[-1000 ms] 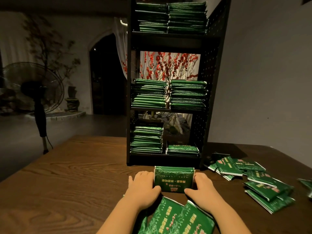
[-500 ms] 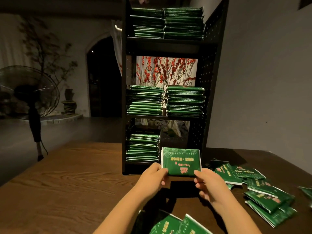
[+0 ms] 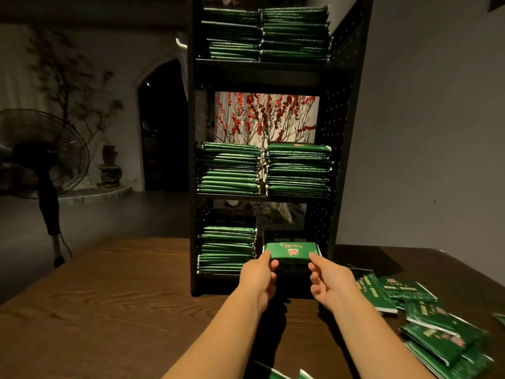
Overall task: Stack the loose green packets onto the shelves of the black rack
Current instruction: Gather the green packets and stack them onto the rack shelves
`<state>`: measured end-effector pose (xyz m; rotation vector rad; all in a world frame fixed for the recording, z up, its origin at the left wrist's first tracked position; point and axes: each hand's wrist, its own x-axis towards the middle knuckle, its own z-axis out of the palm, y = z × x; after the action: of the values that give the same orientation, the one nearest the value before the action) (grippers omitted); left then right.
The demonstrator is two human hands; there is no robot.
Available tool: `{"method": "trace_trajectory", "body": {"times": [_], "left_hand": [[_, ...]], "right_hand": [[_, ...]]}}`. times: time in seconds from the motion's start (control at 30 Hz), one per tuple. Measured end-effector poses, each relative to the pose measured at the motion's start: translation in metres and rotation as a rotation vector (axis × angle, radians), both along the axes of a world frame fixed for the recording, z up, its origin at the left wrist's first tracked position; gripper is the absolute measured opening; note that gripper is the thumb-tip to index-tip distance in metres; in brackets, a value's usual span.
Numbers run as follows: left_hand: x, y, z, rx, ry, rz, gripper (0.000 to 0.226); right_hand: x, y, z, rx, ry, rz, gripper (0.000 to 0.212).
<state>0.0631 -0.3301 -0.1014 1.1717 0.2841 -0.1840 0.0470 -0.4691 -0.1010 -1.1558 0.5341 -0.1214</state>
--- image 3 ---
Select person's left hand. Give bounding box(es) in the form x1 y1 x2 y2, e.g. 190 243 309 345
237 250 280 314

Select white curtain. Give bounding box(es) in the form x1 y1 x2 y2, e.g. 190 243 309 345
177 31 194 101

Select black metal shelf rack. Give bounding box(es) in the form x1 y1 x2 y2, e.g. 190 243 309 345
187 0 375 298

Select person's right hand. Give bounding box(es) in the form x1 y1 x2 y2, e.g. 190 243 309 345
308 252 362 314

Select black standing fan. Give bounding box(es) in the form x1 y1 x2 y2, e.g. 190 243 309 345
0 108 92 269

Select bare branched tree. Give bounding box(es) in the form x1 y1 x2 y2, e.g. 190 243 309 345
27 27 126 147

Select red berry branches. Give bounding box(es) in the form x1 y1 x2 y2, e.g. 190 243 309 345
215 92 318 147

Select pile of green packets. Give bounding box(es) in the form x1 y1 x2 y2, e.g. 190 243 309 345
268 268 505 379

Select person's left forearm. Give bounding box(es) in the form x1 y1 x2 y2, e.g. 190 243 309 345
163 296 273 379

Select dark vase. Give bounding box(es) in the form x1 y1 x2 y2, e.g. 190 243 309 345
98 144 124 188

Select person's right forearm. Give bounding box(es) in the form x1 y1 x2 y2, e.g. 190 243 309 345
331 300 435 379

